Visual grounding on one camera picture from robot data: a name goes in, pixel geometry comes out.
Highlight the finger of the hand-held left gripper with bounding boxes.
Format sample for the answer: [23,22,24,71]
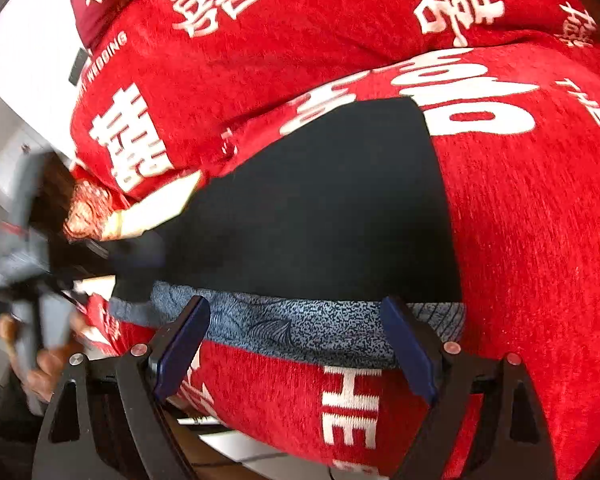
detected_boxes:
[42,237,118,308]

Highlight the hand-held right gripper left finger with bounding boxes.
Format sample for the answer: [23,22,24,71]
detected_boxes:
[32,296,211,480]

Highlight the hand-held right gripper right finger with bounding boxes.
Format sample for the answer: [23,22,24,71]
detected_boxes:
[380,296,558,480]

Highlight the black pants with leaf-patterned lining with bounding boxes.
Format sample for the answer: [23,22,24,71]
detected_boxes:
[107,97,468,368]

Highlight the person's left hand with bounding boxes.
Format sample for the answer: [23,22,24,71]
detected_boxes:
[0,312,86,403]

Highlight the red gold embroidered pillow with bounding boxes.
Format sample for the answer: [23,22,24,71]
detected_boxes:
[62,167,133,243]

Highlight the red printed blanket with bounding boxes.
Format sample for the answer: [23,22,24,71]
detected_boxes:
[62,0,600,480]

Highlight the white cabinet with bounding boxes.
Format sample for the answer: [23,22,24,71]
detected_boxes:
[0,0,93,161]

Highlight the dark red printed pillow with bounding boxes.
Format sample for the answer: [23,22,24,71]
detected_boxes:
[70,0,156,53]

